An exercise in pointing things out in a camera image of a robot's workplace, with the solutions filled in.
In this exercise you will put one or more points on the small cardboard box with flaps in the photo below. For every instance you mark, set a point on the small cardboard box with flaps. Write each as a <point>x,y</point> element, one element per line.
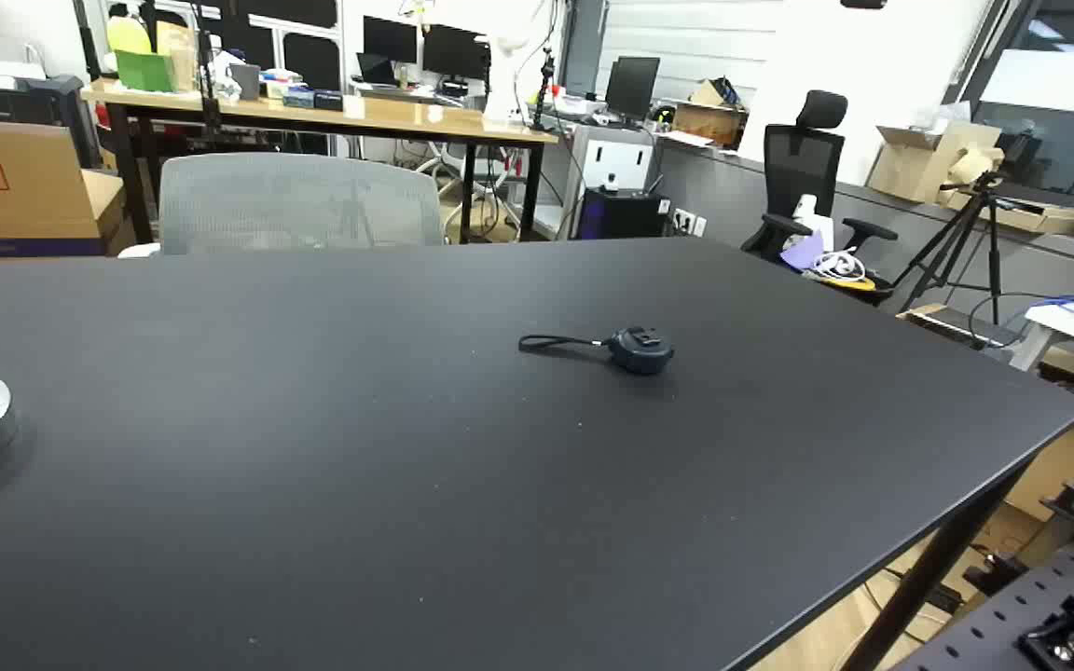
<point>710,121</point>

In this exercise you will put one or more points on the white cabinet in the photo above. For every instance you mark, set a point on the white cabinet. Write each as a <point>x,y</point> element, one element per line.
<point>617,166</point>

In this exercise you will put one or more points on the green box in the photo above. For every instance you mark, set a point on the green box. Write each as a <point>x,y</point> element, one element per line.
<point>143,73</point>

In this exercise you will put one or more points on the open cardboard box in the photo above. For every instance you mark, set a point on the open cardboard box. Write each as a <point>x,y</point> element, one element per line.
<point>931,162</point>

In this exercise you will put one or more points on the grey mesh office chair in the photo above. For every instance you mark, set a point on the grey mesh office chair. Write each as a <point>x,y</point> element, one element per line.
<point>297,208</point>

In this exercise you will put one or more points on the black printer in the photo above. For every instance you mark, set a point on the black printer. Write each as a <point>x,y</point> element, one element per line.
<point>10,100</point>

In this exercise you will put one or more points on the dark computer monitor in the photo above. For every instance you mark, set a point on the dark computer monitor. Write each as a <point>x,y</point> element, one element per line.
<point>630,86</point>

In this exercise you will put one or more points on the black desktop monitor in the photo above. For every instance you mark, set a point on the black desktop monitor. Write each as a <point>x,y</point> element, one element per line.
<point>458,55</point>
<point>391,39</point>

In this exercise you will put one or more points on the black table leg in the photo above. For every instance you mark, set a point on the black table leg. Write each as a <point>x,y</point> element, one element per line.
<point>921,580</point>

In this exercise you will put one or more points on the purple cloth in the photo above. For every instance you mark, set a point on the purple cloth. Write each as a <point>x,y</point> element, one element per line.
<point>803,252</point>

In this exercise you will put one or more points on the large cardboard box red label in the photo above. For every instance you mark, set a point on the large cardboard box red label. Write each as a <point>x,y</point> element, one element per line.
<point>10,189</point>

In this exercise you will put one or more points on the black camera tripod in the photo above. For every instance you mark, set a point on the black camera tripod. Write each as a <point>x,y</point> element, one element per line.
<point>966,230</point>

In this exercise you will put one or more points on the wooden desk with black legs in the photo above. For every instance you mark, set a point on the wooden desk with black legs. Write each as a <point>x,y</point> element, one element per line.
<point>374,117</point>

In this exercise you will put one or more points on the black perforated metal plate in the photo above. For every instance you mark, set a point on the black perforated metal plate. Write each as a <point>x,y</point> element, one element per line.
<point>1034,611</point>

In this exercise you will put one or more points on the black high-back office chair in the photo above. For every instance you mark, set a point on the black high-back office chair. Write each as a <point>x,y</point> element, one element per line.
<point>803,160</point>

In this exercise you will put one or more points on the white spray bottle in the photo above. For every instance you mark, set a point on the white spray bottle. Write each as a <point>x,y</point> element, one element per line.
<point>816,220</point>

